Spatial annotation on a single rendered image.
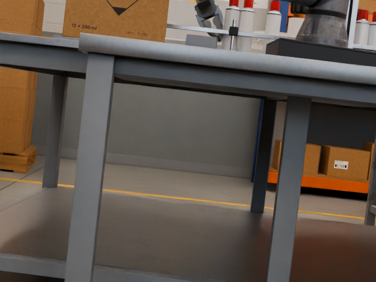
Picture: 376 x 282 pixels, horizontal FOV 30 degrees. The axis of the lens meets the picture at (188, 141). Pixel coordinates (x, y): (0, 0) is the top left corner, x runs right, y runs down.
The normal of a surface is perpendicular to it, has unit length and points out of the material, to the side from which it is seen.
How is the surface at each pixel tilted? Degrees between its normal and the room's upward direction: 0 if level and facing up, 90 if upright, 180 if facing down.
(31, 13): 90
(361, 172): 90
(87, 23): 90
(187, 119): 90
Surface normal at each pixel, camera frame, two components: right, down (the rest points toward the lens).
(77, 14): 0.14, 0.07
